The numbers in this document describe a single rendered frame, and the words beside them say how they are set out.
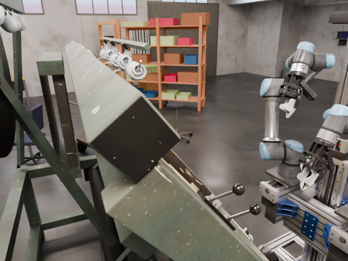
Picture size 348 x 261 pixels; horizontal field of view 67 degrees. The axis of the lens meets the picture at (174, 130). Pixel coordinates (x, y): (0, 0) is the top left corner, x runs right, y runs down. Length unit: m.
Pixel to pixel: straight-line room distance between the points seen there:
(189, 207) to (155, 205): 0.06
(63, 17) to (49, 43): 0.91
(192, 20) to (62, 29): 4.57
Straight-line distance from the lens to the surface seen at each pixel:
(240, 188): 0.82
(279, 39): 11.79
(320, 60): 1.54
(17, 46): 2.50
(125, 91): 0.40
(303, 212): 1.92
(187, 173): 1.51
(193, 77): 6.63
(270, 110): 1.82
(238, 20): 12.59
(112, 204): 0.42
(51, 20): 9.50
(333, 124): 1.17
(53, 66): 1.85
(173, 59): 6.71
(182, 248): 0.52
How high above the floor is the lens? 1.97
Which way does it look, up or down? 21 degrees down
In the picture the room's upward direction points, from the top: 1 degrees counter-clockwise
